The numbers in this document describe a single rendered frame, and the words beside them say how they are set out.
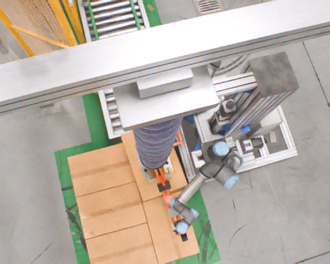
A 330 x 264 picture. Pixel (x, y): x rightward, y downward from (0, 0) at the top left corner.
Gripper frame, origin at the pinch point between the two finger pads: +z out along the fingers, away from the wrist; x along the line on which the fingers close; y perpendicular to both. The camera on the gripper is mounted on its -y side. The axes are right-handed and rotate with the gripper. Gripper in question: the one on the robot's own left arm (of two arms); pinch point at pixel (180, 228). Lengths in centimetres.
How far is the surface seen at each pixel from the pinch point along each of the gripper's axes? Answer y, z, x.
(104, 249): 2, 53, 69
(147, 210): 22, 53, 20
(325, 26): 51, -194, -48
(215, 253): -46, 108, -32
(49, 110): 168, 106, 94
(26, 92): 57, -198, 35
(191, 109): 44, -180, -6
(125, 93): 55, -180, 11
